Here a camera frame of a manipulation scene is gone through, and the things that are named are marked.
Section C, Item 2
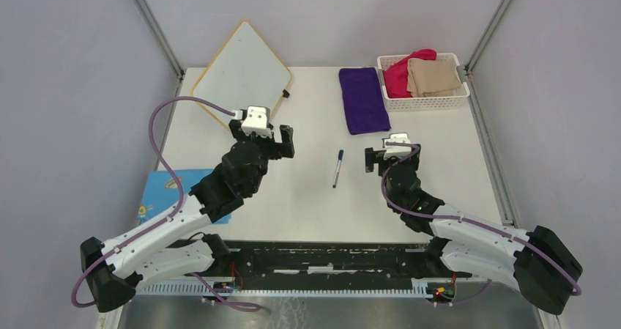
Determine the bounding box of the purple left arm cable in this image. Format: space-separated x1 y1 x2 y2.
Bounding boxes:
71 96 265 313

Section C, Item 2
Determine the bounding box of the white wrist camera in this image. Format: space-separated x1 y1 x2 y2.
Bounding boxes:
241 106 272 138
382 133 413 160

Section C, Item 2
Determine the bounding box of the blue cartoon cloth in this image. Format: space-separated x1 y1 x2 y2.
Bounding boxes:
137 169 212 224

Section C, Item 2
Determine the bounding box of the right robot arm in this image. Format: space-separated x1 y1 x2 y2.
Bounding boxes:
364 141 584 315

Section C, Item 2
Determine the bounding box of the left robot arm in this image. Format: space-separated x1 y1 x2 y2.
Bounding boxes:
79 119 294 313

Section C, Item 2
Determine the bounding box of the beige folded cloth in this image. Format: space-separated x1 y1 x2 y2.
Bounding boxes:
406 58 461 97

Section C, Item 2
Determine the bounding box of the white slotted cable duct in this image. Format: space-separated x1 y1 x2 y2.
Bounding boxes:
137 279 432 299

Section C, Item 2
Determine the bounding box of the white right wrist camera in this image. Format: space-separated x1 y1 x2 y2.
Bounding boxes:
382 133 413 160

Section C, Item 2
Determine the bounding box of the yellow framed whiteboard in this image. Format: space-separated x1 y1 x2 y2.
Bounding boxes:
190 20 293 119

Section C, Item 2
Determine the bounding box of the blue capped marker pen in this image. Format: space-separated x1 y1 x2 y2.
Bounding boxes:
332 149 344 188

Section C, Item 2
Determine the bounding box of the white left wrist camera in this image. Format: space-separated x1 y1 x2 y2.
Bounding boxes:
241 106 272 138

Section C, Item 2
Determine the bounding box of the white plastic basket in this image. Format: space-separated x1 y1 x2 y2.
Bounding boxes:
376 53 471 111

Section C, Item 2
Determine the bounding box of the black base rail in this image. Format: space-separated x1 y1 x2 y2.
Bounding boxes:
200 240 470 290

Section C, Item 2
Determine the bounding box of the red cloth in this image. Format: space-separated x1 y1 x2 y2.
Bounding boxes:
384 49 437 99

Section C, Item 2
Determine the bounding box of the purple folded towel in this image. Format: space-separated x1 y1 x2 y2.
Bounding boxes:
338 67 391 136

